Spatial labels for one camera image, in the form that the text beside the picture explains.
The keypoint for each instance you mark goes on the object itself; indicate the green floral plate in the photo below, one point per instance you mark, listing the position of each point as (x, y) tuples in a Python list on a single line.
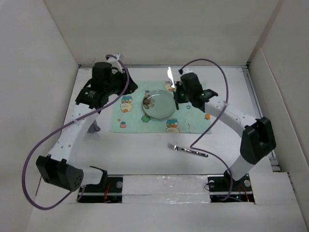
[(159, 104)]

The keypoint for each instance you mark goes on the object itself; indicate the steel table fork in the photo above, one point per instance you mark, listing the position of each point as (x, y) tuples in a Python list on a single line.
[(186, 150)]

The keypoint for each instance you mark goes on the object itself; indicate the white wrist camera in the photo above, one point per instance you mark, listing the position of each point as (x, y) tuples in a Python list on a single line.
[(115, 60), (184, 71)]

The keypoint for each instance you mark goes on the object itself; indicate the steel table knife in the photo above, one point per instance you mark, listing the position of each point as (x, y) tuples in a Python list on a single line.
[(170, 77)]

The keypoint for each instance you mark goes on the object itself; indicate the green cartoon print cloth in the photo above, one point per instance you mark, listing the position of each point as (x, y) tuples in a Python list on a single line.
[(128, 115)]

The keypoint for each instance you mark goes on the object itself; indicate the purple ceramic mug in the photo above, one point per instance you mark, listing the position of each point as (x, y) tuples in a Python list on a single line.
[(94, 127)]

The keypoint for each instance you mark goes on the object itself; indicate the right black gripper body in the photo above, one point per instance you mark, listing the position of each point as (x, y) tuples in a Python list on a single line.
[(179, 92)]

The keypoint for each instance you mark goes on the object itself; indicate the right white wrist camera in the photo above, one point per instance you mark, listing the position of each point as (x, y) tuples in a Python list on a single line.
[(184, 71)]

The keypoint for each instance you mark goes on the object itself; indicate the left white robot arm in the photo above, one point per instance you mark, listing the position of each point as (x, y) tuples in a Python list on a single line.
[(58, 166)]

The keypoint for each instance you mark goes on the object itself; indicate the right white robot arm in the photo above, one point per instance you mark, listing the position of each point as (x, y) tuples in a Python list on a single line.
[(257, 136)]

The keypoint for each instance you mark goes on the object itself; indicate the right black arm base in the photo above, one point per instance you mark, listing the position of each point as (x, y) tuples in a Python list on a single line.
[(221, 191)]

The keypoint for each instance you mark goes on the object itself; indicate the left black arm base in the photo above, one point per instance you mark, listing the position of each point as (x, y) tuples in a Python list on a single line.
[(110, 192)]

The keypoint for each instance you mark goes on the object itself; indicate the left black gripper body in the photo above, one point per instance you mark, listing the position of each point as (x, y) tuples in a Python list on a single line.
[(116, 86)]

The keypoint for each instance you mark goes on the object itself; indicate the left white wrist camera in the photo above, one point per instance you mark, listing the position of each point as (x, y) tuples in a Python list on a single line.
[(115, 60)]

